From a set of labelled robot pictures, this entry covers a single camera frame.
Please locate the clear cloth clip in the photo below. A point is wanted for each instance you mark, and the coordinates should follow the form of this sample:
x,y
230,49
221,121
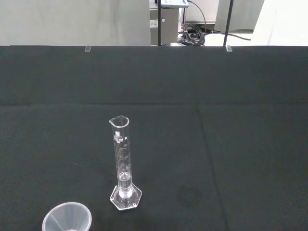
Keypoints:
x,y
88,48
228,48

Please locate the clear plastic funnel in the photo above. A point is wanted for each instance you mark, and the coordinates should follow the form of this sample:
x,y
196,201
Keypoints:
x,y
72,216

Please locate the pale grey board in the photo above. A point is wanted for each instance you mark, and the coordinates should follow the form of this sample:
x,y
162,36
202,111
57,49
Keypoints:
x,y
72,21

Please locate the white device with blue panel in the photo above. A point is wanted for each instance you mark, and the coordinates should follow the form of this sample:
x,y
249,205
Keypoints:
x,y
174,2

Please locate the black bench cloth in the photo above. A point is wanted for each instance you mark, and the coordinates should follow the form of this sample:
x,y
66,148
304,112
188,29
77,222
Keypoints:
x,y
168,134

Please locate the grey cabinet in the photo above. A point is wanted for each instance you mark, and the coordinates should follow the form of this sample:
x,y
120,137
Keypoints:
x,y
168,29

